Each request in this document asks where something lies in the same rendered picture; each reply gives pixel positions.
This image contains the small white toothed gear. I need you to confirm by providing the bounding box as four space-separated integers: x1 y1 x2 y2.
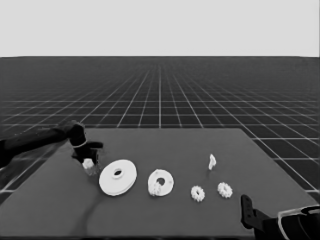
148 181 163 197
217 181 234 199
82 158 95 170
190 185 206 203

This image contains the large thick white disc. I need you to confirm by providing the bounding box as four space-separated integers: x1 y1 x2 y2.
98 158 138 197

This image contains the white round carrier with pins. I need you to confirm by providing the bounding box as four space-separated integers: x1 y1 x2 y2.
147 168 175 197

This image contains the small white T-shaped piece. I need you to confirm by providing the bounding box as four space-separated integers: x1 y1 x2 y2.
208 153 217 171

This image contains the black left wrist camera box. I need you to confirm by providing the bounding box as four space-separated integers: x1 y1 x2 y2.
87 141 105 150

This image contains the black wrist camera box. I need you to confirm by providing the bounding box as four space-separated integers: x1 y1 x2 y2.
240 194 258 231
87 141 105 150

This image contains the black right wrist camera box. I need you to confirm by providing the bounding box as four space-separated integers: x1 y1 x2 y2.
240 194 258 231

